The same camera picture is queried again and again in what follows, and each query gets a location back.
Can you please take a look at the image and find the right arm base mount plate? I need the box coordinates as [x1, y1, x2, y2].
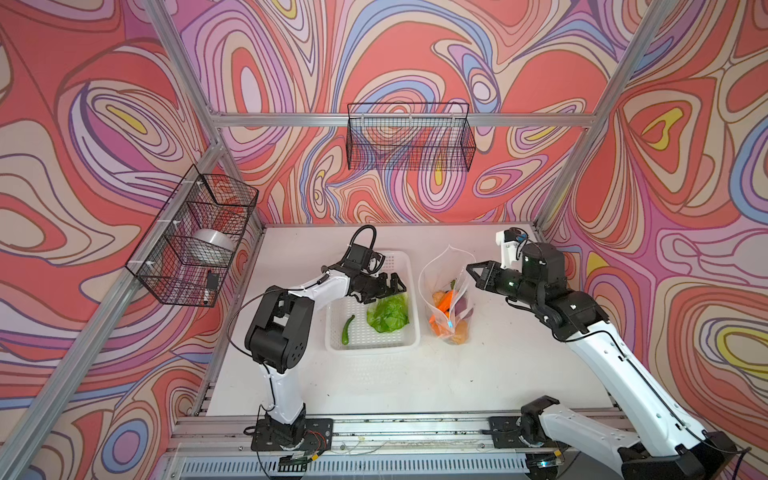
[486, 415, 570, 450]

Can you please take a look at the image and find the white roll in basket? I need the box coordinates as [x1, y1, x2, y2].
[193, 228, 235, 251]

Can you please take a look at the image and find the green toy pepper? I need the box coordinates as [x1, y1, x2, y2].
[341, 315, 355, 346]

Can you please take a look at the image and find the white plastic perforated basket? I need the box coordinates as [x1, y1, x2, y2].
[325, 250, 420, 355]

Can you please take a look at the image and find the black wire basket wall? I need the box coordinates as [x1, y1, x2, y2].
[346, 100, 476, 172]
[125, 166, 259, 308]

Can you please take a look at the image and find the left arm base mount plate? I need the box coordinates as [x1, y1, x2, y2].
[244, 417, 334, 453]

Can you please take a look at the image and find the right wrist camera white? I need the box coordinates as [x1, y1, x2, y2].
[495, 227, 529, 270]

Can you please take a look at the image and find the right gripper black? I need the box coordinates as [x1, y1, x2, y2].
[465, 259, 541, 307]

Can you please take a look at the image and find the aluminium front rail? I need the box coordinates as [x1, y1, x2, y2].
[149, 410, 673, 480]

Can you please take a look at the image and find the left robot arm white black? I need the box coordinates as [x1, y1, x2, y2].
[244, 243, 406, 449]

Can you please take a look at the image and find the clear zip top bag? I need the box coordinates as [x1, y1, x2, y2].
[418, 245, 475, 345]

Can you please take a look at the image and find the black wire basket back wall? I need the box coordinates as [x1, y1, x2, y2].
[346, 100, 476, 172]

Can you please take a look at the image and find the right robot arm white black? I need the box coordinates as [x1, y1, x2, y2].
[466, 242, 748, 479]

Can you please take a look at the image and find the small black device in basket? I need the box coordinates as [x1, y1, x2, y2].
[205, 270, 220, 292]

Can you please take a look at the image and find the green toy lettuce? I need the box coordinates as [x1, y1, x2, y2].
[366, 293, 410, 333]

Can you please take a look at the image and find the black wire basket left wall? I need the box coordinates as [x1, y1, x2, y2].
[125, 166, 259, 308]

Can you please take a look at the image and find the tan toy potato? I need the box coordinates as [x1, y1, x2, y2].
[448, 320, 469, 345]

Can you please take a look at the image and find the purple toy onion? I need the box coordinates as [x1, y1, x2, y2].
[454, 296, 474, 320]

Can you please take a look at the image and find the orange toy carrot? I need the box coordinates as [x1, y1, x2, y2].
[429, 290, 455, 337]

